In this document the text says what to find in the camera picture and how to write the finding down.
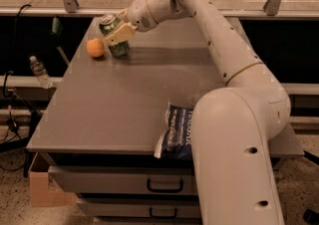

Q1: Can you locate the grey drawer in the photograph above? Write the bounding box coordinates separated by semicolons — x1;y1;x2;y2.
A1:
48;166;197;195
77;198;201;219

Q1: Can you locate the green soda can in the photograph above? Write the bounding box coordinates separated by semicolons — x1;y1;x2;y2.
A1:
99;13;130;58

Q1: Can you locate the black cable bundle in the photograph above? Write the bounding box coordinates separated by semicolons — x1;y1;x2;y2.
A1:
0;3;41;172

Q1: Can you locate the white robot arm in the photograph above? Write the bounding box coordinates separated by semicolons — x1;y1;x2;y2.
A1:
106;0;291;225

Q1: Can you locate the clear plastic water bottle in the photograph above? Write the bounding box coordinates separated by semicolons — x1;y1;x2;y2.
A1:
29;56;53;89

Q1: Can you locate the orange fruit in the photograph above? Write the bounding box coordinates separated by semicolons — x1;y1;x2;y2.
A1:
86;38;105;58

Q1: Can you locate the blue potato chips bag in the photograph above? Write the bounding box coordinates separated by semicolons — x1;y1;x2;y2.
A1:
154;104;193;160

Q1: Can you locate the cardboard box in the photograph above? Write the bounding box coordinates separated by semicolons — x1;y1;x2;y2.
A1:
29;154;77;207

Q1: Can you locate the green handled tool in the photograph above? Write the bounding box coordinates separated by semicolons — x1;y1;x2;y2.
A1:
50;17;70;66

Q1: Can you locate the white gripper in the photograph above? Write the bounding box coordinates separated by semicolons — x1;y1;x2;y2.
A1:
104;0;158;46

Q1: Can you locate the top grey drawer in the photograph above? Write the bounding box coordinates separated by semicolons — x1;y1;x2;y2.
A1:
48;166;197;195

